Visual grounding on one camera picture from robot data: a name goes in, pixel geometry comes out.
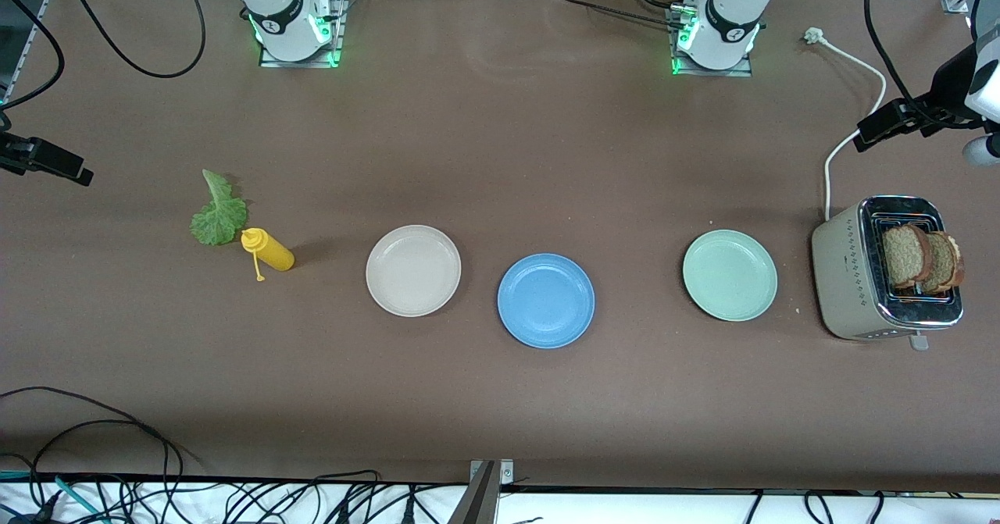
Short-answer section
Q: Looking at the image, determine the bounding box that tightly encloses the brown bread slice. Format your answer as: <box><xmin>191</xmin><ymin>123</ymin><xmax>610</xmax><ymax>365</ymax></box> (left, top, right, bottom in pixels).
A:
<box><xmin>882</xmin><ymin>224</ymin><xmax>933</xmax><ymax>290</ymax></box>
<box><xmin>923</xmin><ymin>231</ymin><xmax>966</xmax><ymax>294</ymax></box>

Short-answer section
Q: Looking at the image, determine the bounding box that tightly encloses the green lettuce leaf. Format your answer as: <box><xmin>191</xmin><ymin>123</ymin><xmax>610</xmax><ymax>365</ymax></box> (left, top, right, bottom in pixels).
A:
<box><xmin>190</xmin><ymin>169</ymin><xmax>249</xmax><ymax>247</ymax></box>

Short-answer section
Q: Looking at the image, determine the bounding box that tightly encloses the yellow mustard squeeze bottle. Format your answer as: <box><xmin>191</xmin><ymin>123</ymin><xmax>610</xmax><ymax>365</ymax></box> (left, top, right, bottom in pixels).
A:
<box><xmin>241</xmin><ymin>227</ymin><xmax>296</xmax><ymax>283</ymax></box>

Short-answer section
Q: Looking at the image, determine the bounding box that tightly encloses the light green round plate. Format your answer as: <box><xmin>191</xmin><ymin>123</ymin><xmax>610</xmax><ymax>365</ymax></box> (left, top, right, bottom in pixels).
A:
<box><xmin>682</xmin><ymin>230</ymin><xmax>779</xmax><ymax>323</ymax></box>

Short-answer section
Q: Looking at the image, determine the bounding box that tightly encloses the blue round plate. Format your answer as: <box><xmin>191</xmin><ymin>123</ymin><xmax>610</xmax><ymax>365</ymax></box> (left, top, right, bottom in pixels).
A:
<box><xmin>497</xmin><ymin>253</ymin><xmax>596</xmax><ymax>349</ymax></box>

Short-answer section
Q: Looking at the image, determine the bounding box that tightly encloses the beige round plate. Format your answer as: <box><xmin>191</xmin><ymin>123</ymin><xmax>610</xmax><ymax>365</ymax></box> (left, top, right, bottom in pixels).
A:
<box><xmin>366</xmin><ymin>225</ymin><xmax>463</xmax><ymax>318</ymax></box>

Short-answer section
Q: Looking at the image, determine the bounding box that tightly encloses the beige chrome two-slot toaster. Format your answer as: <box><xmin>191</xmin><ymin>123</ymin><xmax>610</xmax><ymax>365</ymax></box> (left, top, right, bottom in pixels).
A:
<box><xmin>811</xmin><ymin>195</ymin><xmax>964</xmax><ymax>351</ymax></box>

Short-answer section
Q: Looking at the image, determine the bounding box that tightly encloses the white toaster power cord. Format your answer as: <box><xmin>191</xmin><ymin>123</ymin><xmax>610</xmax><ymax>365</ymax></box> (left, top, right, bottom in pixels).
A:
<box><xmin>803</xmin><ymin>27</ymin><xmax>888</xmax><ymax>222</ymax></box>

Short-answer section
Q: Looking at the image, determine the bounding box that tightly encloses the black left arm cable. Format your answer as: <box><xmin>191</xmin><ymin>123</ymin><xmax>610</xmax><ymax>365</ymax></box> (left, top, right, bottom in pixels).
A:
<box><xmin>863</xmin><ymin>0</ymin><xmax>942</xmax><ymax>128</ymax></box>
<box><xmin>969</xmin><ymin>0</ymin><xmax>1000</xmax><ymax>45</ymax></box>

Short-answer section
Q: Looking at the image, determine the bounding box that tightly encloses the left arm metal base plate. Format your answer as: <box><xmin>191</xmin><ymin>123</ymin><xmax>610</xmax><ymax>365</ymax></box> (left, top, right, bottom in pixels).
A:
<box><xmin>668</xmin><ymin>5</ymin><xmax>755</xmax><ymax>78</ymax></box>

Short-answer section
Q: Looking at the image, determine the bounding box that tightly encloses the long black cable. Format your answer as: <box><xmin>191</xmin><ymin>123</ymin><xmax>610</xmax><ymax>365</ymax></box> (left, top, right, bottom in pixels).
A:
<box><xmin>0</xmin><ymin>387</ymin><xmax>185</xmax><ymax>509</ymax></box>

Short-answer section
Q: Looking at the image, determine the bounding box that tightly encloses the black base power cable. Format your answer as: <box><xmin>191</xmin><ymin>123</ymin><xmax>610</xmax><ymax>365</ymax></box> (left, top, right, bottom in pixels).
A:
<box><xmin>547</xmin><ymin>0</ymin><xmax>692</xmax><ymax>30</ymax></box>

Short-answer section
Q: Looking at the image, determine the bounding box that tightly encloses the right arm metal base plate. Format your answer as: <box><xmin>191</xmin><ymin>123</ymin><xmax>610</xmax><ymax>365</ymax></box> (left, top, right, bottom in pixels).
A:
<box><xmin>259</xmin><ymin>0</ymin><xmax>346</xmax><ymax>69</ymax></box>

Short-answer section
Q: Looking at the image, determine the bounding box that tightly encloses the teal cable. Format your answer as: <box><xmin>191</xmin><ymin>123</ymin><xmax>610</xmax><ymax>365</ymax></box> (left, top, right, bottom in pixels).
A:
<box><xmin>0</xmin><ymin>469</ymin><xmax>104</xmax><ymax>522</ymax></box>

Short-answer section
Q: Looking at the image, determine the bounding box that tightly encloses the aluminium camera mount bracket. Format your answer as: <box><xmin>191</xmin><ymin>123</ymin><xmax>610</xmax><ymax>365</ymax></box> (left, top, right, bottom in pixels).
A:
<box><xmin>448</xmin><ymin>458</ymin><xmax>515</xmax><ymax>524</ymax></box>

